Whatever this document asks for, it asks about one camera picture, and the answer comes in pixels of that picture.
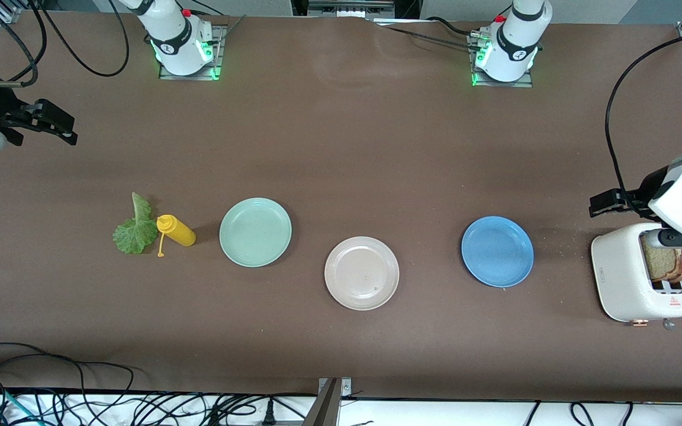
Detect green lettuce leaf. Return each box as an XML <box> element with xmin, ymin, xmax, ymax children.
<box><xmin>112</xmin><ymin>192</ymin><xmax>159</xmax><ymax>255</ymax></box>

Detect yellow mustard squeeze bottle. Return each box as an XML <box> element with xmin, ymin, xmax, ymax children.
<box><xmin>156</xmin><ymin>214</ymin><xmax>197</xmax><ymax>258</ymax></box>

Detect blue plate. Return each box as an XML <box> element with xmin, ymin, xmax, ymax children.
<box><xmin>461</xmin><ymin>215</ymin><xmax>535</xmax><ymax>289</ymax></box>

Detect mint green plate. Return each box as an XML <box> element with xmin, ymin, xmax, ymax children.
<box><xmin>219</xmin><ymin>197</ymin><xmax>292</xmax><ymax>268</ymax></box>

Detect beige plate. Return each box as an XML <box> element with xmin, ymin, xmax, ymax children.
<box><xmin>324</xmin><ymin>236</ymin><xmax>400</xmax><ymax>311</ymax></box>

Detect white two-slot toaster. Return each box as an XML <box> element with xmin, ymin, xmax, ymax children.
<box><xmin>591</xmin><ymin>222</ymin><xmax>682</xmax><ymax>330</ymax></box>

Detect grey metal device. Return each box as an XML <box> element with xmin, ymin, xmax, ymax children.
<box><xmin>307</xmin><ymin>0</ymin><xmax>396</xmax><ymax>18</ymax></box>

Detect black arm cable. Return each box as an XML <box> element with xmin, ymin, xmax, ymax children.
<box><xmin>606</xmin><ymin>33</ymin><xmax>682</xmax><ymax>208</ymax></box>
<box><xmin>0</xmin><ymin>0</ymin><xmax>131</xmax><ymax>88</ymax></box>

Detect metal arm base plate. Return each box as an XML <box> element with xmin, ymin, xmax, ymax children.
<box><xmin>159</xmin><ymin>25</ymin><xmax>227</xmax><ymax>81</ymax></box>
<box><xmin>467</xmin><ymin>33</ymin><xmax>534</xmax><ymax>88</ymax></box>

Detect black base cable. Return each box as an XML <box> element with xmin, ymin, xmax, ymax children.
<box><xmin>374</xmin><ymin>18</ymin><xmax>479</xmax><ymax>53</ymax></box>

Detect metal post with bracket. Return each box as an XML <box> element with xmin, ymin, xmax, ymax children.
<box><xmin>303</xmin><ymin>377</ymin><xmax>353</xmax><ymax>426</ymax></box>

